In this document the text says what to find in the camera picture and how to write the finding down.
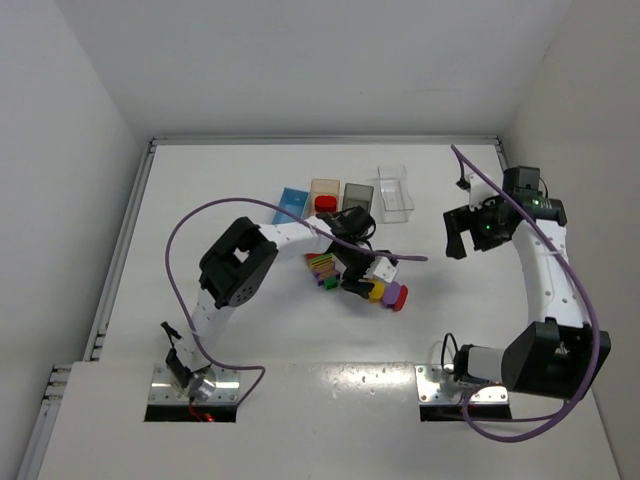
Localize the yellow rounded lego brick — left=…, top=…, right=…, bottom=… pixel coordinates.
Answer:
left=368, top=280, right=386, bottom=303

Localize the red rounded lego brick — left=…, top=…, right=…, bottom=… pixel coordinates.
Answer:
left=392, top=285, right=409, bottom=312

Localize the purple butterfly lego brick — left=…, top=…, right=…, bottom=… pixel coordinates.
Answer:
left=312, top=268, right=341, bottom=290

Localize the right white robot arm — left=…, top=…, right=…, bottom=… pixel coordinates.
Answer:
left=443, top=167, right=611, bottom=400

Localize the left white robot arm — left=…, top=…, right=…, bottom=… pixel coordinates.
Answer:
left=165, top=206, right=385, bottom=398

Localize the green number lego brick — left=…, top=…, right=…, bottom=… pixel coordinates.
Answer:
left=323, top=277, right=339, bottom=291

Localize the grey translucent bin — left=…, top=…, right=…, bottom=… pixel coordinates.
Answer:
left=342, top=183, right=374, bottom=214

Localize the tan translucent bin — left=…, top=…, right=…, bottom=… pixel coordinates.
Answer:
left=309, top=178, right=340, bottom=216

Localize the clear transparent bin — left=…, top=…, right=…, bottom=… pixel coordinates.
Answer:
left=377, top=165, right=414, bottom=224

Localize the blue rectangular bin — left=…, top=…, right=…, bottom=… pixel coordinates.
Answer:
left=272, top=187, right=310, bottom=225

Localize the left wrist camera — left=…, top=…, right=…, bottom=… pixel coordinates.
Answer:
left=364, top=257, right=398, bottom=284

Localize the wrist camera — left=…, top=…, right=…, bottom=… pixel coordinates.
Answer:
left=456, top=173, right=495, bottom=211
left=364, top=257, right=398, bottom=284

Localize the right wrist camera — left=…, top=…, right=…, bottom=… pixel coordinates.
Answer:
left=456, top=173, right=495, bottom=211

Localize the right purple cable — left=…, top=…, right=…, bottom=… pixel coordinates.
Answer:
left=449, top=143, right=601, bottom=444

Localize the purple cable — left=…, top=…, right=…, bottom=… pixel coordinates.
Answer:
left=449, top=143, right=601, bottom=444
left=165, top=198, right=429, bottom=401

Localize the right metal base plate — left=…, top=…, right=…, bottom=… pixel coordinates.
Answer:
left=415, top=363, right=509, bottom=407

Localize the metal base plate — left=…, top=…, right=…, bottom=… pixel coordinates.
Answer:
left=148, top=365, right=240, bottom=406
left=415, top=363, right=509, bottom=407

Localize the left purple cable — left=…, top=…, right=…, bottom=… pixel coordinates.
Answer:
left=165, top=198, right=429, bottom=401

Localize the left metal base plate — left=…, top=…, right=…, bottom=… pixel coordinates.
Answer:
left=148, top=365, right=240, bottom=406

